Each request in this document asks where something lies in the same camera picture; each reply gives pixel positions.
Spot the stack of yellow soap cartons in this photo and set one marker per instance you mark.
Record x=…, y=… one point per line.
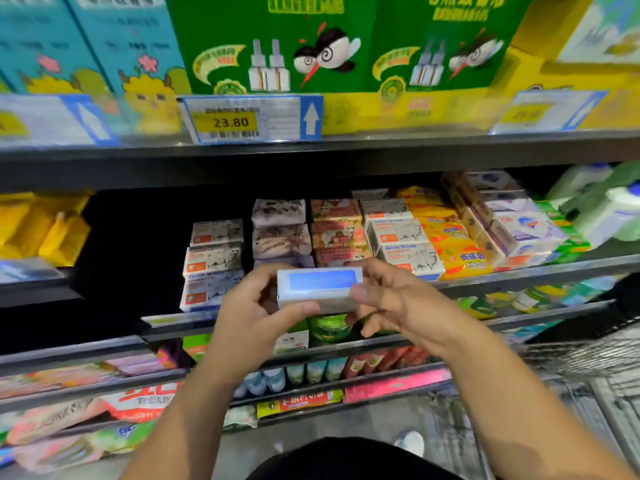
x=40, y=227

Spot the white blue price strip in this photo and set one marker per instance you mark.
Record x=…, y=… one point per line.
x=25, y=270

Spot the row of blue white tubes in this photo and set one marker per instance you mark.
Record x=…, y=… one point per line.
x=285, y=375

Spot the person's white shoe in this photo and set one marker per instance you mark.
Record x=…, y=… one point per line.
x=410, y=443

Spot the teal box yellow cartoon print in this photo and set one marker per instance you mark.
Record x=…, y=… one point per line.
x=135, y=45

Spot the stack of white purple soap boxes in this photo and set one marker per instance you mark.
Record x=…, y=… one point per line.
x=520, y=230

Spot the stack of white orange soap boxes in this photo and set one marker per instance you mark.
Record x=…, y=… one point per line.
x=400, y=240

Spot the person's right hand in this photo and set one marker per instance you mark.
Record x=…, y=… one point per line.
x=415, y=310

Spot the teal packets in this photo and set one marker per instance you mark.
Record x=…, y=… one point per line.
x=530, y=330

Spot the stack of green soap boxes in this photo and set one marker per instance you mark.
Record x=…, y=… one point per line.
x=570, y=235

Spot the green white carton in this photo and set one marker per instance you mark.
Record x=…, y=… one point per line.
x=292, y=341
x=195, y=347

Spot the row of pink orange packets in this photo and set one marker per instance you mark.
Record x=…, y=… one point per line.
x=80, y=373

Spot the person's left hand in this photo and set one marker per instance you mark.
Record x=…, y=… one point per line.
x=255, y=330

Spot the white blue price tag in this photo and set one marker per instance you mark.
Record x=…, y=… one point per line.
x=50, y=120
x=250, y=119
x=545, y=110

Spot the large yellow box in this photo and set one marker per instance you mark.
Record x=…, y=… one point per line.
x=590, y=25

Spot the green box mosquito print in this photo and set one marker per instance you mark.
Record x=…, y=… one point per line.
x=450, y=35
x=280, y=35

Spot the row of red tubes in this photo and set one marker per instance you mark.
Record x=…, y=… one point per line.
x=385, y=360

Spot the pink flat pack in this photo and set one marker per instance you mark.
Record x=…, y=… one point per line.
x=395, y=385

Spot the stack of yellow soap boxes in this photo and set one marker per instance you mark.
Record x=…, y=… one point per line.
x=455, y=253

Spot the red white packet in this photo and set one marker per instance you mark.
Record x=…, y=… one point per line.
x=140, y=400

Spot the flat yellow box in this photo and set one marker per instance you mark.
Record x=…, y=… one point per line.
x=560, y=85

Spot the stack of pink soap boxes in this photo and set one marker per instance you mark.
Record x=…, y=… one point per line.
x=340, y=235

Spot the white hand sanitizer bottle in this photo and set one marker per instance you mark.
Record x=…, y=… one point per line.
x=575, y=180
x=610, y=210

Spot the yellow red flat pack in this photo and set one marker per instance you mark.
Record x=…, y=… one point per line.
x=300, y=402

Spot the pile of colourful packets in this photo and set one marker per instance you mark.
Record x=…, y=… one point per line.
x=60, y=440

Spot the teal box pink flower print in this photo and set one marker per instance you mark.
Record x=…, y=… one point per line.
x=40, y=45

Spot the person's right forearm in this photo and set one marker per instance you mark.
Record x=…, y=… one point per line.
x=530, y=405

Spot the person's left forearm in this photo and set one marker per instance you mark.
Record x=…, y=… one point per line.
x=185, y=425

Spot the white floral packet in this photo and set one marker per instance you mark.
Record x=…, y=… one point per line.
x=240, y=417

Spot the stack of floral soap boxes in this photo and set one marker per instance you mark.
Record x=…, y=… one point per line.
x=280, y=240

